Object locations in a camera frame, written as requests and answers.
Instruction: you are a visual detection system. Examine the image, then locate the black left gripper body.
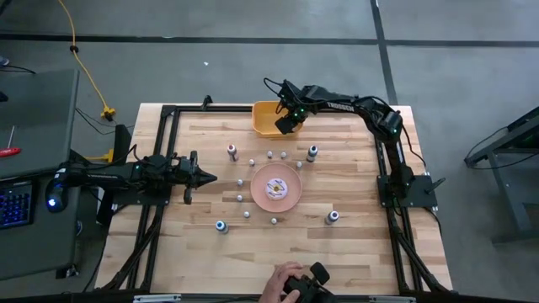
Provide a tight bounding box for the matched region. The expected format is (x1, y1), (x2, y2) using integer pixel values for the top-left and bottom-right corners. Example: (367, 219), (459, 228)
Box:
(172, 150), (201, 205)

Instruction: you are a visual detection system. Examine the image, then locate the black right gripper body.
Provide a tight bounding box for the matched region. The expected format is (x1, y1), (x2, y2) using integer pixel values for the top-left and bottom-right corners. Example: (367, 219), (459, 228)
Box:
(277, 82), (312, 121)

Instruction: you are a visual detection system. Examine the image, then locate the yellow plastic basket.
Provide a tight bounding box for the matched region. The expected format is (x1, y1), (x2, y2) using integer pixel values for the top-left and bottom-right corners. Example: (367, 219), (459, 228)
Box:
(251, 100), (305, 138)

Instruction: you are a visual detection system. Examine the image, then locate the pink plate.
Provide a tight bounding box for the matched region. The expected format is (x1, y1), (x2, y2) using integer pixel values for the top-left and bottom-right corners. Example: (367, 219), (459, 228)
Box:
(249, 162), (303, 214)

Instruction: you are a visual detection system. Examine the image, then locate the frosted toy donut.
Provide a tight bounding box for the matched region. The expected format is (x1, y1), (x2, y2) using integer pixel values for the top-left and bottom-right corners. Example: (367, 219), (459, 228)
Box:
(264, 177), (290, 201)

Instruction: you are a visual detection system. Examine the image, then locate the black power box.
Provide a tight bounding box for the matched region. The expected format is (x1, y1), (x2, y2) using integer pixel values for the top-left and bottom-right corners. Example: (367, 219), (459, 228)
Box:
(112, 124), (132, 165)

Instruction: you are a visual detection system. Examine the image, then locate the person's hand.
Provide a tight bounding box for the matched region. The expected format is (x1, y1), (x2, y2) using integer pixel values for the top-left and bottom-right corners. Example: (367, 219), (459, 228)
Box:
(257, 260), (305, 303)

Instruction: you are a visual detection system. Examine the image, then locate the black lit computer mouse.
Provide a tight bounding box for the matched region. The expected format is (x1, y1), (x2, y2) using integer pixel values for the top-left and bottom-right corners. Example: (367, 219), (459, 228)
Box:
(45, 184), (68, 214)

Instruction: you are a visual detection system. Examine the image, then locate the black handheld controller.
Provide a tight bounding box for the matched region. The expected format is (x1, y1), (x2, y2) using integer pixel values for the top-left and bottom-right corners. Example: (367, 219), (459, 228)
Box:
(282, 261), (338, 303)

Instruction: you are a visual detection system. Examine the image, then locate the grey side desk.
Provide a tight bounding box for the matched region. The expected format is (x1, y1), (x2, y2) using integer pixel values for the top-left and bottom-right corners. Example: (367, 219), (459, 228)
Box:
(0, 68), (81, 281)

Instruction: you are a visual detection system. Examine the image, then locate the backlit keyboard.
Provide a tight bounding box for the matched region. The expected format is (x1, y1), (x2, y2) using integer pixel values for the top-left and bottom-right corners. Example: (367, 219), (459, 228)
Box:
(0, 180), (35, 231)

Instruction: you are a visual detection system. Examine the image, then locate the grey metal table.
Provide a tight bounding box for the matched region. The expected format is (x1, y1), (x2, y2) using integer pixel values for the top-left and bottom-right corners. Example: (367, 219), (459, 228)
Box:
(462, 104), (539, 245)

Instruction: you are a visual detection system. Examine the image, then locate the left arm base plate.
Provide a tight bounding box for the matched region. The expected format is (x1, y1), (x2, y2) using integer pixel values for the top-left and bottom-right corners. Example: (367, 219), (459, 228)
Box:
(97, 184), (173, 208)

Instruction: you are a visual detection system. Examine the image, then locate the black aluminium table frame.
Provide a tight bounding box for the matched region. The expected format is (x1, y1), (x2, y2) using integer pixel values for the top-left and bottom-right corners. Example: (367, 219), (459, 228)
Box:
(95, 103), (454, 295)

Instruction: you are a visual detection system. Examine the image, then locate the yellow extension cable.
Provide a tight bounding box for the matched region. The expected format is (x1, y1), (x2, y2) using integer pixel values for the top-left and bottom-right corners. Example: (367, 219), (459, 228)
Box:
(56, 0), (118, 122)

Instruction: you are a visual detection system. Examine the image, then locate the silver metal bracket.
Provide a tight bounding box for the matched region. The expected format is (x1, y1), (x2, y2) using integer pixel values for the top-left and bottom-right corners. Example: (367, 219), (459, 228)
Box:
(132, 293), (182, 303)
(368, 295), (417, 303)

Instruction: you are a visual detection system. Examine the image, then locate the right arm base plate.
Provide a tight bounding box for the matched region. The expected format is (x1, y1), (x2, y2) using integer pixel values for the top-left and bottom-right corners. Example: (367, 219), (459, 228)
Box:
(376, 174), (439, 208)

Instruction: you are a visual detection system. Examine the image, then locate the black lever handle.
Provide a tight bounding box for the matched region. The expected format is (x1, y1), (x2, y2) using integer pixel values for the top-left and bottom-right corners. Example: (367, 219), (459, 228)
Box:
(424, 177), (446, 195)

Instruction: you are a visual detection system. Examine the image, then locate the red handled screwdriver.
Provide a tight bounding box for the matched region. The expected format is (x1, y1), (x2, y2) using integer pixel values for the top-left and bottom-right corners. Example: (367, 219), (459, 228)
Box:
(0, 125), (22, 158)

